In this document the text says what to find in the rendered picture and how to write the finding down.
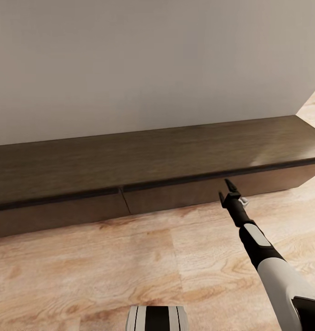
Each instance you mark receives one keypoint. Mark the robot trunk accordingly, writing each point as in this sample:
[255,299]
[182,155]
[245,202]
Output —
[157,318]

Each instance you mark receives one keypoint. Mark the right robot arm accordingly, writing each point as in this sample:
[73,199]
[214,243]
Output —
[292,298]

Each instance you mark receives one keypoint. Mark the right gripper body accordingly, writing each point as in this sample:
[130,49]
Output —
[232,203]

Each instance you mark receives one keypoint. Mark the cabinet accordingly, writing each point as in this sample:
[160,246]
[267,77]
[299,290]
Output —
[57,183]

